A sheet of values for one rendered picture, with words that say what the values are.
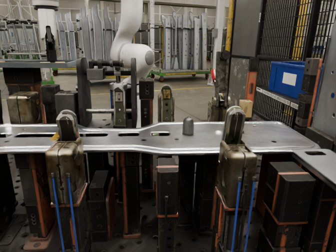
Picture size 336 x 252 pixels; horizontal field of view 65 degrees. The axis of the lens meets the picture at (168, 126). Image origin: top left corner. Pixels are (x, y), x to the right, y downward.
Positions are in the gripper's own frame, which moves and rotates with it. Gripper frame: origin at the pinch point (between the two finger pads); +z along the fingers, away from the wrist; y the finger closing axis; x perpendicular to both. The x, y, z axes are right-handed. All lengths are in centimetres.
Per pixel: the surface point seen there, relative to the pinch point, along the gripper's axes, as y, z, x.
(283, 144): 61, 19, 52
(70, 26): -933, -44, 62
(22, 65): 2.8, 3.1, -9.4
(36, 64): 4.2, 2.9, -5.2
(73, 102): 19.1, 13.6, 5.1
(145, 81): 23.9, 7.0, 27.6
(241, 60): -189, 19, 230
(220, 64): 34, 1, 49
